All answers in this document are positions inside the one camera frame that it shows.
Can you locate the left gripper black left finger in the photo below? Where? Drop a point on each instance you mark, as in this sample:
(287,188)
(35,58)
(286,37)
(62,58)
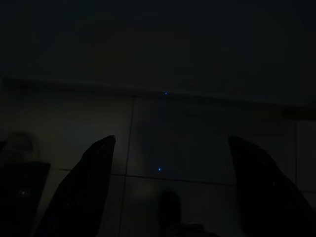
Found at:
(81,192)

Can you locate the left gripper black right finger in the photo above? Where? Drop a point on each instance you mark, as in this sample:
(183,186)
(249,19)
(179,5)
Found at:
(266,197)

